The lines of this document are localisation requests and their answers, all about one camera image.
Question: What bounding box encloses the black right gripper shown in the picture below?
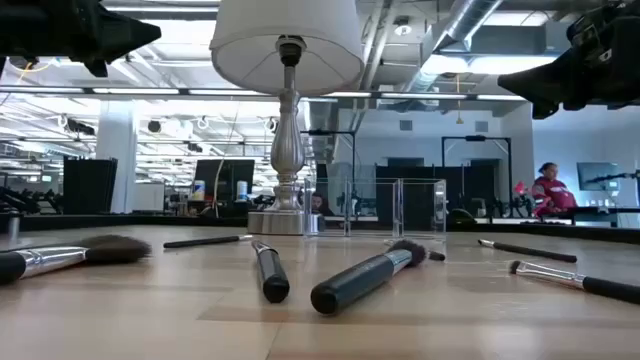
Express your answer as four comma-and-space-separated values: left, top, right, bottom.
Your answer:
497, 0, 640, 121

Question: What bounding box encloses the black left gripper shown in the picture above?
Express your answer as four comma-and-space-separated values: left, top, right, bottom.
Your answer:
0, 0, 162, 79

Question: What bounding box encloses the thin black makeup brush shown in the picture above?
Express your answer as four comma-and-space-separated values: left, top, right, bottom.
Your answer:
477, 238, 579, 264
162, 233, 255, 250

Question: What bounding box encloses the long silver ferrule makeup brush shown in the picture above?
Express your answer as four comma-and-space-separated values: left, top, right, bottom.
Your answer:
508, 259, 640, 306

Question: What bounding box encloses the black handled makeup brush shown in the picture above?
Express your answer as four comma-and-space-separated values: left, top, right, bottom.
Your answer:
250, 239, 291, 305

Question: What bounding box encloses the thick dark makeup brush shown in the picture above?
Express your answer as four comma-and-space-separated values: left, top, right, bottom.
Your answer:
309, 238, 429, 317

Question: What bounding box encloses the person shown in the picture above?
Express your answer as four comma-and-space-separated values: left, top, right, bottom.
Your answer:
309, 193, 335, 217
529, 161, 580, 220

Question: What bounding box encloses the black partition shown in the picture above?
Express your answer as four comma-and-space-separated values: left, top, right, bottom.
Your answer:
374, 164, 501, 219

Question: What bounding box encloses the black panel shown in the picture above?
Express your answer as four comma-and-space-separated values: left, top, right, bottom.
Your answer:
62, 156, 119, 216

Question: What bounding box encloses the white lamp shade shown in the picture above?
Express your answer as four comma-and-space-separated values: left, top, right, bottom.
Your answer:
208, 0, 366, 96

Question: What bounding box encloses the black desk monitor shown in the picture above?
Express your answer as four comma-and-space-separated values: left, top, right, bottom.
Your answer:
193, 158, 256, 204

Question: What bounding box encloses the silver lamp base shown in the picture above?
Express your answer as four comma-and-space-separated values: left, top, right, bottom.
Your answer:
246, 34, 321, 236

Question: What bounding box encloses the fan makeup brush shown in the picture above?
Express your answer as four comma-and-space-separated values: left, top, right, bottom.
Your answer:
0, 233, 153, 286

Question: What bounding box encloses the black stand frame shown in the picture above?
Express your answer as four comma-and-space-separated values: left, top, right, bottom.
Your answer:
301, 128, 358, 181
441, 134, 514, 219

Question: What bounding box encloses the wall monitor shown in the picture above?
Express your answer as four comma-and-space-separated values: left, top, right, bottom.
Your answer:
576, 161, 621, 192

